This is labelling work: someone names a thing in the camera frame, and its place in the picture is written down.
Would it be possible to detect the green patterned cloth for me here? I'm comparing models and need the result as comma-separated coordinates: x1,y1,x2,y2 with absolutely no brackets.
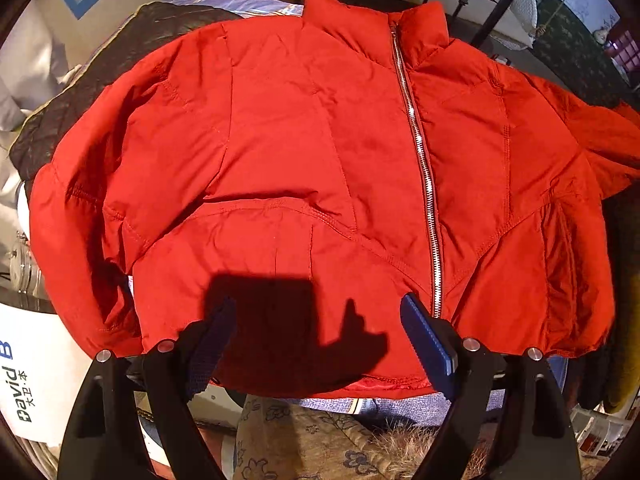
530,0,636,111

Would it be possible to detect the red zip jacket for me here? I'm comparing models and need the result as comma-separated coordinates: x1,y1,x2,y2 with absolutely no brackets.
29,0,640,398

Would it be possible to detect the black metal bed frame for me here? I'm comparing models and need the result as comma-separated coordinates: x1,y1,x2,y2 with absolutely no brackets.
170,0,546,46

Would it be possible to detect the white box with blue print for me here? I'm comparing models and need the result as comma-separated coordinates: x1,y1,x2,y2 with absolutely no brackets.
0,300,96,461

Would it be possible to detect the white plastic basket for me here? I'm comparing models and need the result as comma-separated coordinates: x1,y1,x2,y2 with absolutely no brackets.
570,400,637,462

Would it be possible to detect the dark quilted cloth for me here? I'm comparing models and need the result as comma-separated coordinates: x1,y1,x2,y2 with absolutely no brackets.
9,1,241,181

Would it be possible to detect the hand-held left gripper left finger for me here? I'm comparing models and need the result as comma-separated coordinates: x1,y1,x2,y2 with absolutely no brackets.
57,296,238,480

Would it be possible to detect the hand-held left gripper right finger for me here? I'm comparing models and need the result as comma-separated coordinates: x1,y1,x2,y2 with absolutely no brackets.
400,292,583,480

